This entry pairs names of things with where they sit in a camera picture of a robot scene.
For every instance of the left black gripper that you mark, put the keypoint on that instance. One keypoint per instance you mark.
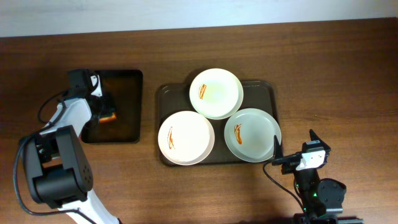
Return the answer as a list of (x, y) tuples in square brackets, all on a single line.
[(106, 106)]

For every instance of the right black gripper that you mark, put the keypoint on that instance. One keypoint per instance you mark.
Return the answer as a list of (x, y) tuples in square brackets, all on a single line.
[(292, 158)]

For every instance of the orange green sponge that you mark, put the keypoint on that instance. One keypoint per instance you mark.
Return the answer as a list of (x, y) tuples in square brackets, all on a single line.
[(107, 118)]

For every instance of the white plate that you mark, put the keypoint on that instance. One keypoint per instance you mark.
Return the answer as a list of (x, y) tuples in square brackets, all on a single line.
[(186, 138), (216, 93), (250, 134)]

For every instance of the white plate back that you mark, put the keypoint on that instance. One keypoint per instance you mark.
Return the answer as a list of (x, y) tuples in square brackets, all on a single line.
[(216, 93)]

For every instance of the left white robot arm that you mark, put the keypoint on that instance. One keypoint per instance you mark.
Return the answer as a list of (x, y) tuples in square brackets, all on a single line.
[(56, 168)]

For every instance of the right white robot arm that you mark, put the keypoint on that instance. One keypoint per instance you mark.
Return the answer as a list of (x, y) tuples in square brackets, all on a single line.
[(321, 200)]

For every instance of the small black water tray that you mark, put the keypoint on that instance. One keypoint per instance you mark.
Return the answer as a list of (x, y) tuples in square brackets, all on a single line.
[(126, 88)]

